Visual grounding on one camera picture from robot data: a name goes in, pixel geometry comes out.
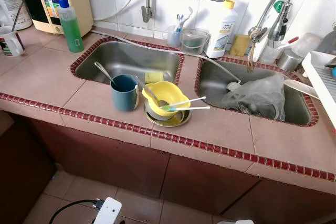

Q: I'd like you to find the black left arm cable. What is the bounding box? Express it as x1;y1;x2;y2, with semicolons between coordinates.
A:
49;199;106;224

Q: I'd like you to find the white printed mug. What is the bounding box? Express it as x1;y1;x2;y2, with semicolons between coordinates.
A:
0;26;25;58

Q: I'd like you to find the beige water filter machine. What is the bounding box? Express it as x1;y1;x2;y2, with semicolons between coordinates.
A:
14;0;94;35

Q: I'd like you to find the clear toothbrush cup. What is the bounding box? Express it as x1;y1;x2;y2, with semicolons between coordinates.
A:
162;25;183;48

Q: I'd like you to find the steel cup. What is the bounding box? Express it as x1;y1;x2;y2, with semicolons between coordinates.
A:
277;50;304;72

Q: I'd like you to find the dark red side cabinet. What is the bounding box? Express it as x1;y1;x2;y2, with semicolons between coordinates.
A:
0;111;56;224

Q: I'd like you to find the yellow plastic bowl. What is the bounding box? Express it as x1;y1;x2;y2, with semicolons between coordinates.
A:
142;81;192;117

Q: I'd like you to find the mustard yellow sponge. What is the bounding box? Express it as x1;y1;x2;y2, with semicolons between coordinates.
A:
230;35;251;57

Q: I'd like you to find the small clear bucket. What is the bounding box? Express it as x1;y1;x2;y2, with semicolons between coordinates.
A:
180;27;210;55

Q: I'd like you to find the large white plastic jar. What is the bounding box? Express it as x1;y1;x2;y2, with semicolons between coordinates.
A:
0;0;33;30

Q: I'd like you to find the green dish soap bottle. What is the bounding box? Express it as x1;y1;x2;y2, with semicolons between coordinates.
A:
56;0;85;53

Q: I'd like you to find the white filter hose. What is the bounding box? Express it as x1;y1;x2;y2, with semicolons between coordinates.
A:
92;29;243;91

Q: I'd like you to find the clear plastic bag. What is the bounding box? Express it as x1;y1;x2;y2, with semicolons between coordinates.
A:
222;73;287;121

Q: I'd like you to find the steel fork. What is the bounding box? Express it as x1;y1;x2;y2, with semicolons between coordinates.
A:
94;61;116;84

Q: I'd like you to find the steel spoon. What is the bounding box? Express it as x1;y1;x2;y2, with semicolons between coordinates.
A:
135;76;161;106

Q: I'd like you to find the chrome gooseneck faucet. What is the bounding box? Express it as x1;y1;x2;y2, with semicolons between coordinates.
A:
247;0;301;72

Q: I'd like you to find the thin steel teaspoon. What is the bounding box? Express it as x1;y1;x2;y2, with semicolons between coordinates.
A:
12;1;24;33

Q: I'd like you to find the white detergent bottle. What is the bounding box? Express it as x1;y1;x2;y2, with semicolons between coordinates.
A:
205;0;238;59

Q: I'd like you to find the dark blue mug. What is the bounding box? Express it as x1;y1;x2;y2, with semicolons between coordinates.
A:
110;74;139;112

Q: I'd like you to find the red-tipped white utensil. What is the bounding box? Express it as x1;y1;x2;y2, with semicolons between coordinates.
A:
273;36;299;51

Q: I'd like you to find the bright yellow sponge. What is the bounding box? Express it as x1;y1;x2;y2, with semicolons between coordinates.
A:
145;72;164;84

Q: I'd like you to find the clear plastic container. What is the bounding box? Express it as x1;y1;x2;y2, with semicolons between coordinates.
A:
291;33;322;58

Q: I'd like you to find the white dish rack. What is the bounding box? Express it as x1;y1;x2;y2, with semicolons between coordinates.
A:
302;51;336;129

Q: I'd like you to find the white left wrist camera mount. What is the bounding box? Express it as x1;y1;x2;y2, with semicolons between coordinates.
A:
93;197;122;224

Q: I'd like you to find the round steel-rimmed lid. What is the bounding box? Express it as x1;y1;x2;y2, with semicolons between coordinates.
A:
239;101;279;121

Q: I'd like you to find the white plastic cup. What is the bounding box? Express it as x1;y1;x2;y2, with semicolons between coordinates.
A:
260;43;287;65

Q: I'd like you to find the steel sink basin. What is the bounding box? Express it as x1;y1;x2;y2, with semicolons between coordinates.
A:
194;56;319;127
70;37;185;86

